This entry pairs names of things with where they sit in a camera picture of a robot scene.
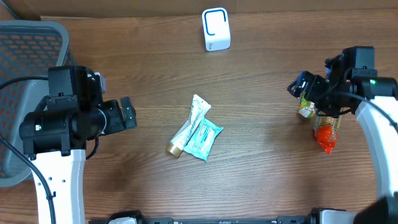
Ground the green tea packet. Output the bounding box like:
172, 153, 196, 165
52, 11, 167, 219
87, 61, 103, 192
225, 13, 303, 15
298, 92, 316, 119

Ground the orange spaghetti packet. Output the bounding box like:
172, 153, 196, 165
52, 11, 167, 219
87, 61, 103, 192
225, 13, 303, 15
314, 113, 341, 154

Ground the white tube gold cap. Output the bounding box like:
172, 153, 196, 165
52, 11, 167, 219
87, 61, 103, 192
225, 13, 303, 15
165, 95, 211, 158

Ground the teal snack packet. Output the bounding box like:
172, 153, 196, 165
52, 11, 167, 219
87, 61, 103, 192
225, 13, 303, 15
183, 118, 223, 161

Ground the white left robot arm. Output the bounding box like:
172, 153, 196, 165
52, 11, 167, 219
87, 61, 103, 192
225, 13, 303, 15
19, 66, 137, 223

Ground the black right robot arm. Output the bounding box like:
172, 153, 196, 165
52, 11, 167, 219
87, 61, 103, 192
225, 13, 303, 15
287, 46, 397, 223

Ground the white barcode scanner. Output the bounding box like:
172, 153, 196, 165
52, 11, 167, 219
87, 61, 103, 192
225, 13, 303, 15
201, 7, 231, 52

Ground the grey plastic mesh basket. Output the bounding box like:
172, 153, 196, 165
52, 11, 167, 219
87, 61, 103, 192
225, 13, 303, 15
0, 20, 77, 189

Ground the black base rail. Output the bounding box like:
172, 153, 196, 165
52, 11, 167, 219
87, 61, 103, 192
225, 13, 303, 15
88, 207, 358, 224

